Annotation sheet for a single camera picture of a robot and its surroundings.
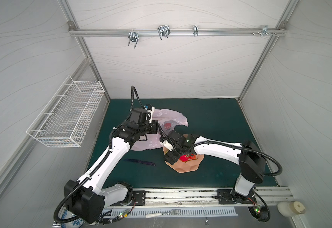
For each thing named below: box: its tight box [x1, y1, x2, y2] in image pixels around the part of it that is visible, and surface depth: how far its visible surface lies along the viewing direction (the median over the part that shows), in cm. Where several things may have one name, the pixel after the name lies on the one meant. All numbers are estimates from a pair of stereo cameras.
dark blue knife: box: [123, 158, 157, 167], surface depth 89 cm
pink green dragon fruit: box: [179, 153, 196, 162], surface depth 86 cm
